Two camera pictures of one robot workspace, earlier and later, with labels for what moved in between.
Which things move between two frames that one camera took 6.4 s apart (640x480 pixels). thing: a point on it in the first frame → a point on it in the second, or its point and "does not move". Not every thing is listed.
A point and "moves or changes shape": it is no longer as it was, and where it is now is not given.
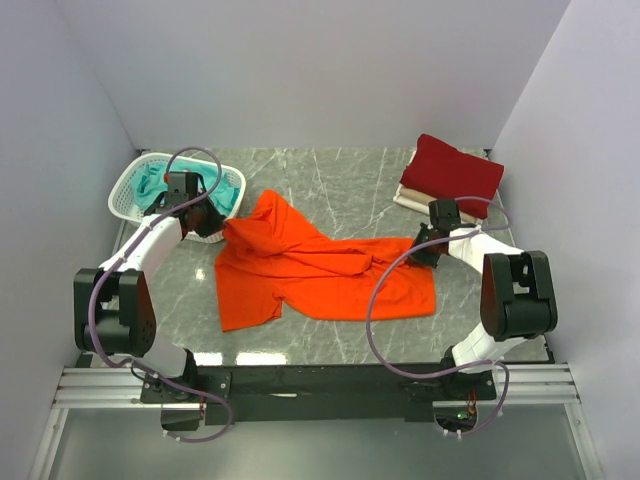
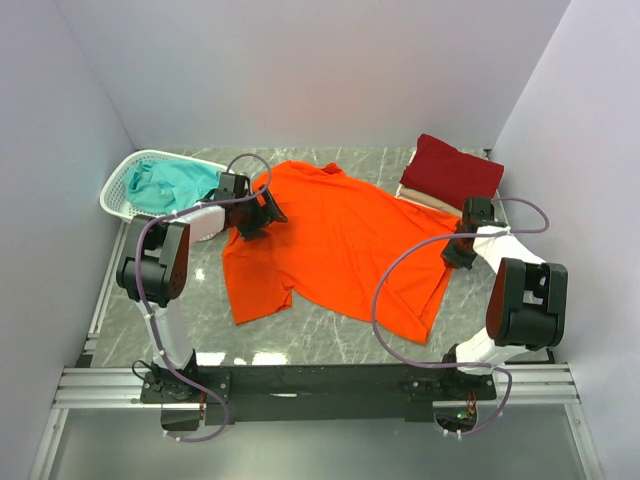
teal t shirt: [151, 179] does not move
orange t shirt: [270, 256] moves or changes shape
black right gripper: [419, 258] → [452, 259]
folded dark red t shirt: [439, 171] does not move
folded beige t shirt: [416, 195] does not move
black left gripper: [215, 221] → [266, 216]
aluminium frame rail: [101, 388] does not move
